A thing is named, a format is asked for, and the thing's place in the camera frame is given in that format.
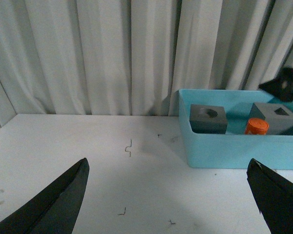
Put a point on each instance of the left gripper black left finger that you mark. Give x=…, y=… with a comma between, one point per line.
x=55, y=209

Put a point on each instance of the white pleated curtain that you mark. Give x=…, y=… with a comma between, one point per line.
x=130, y=57

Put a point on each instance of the orange cylinder marked 4680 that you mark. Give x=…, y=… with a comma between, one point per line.
x=256, y=126

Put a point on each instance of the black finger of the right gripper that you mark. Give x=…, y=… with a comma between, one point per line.
x=281, y=86

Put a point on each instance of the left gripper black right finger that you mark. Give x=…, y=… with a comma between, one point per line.
x=273, y=195

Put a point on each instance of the gray cube with round hole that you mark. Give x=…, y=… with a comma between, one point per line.
x=206, y=119

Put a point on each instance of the light blue plastic box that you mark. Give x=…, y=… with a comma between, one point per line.
x=234, y=149

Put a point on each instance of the gray cube with rectangular slot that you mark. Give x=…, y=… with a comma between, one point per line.
x=278, y=116

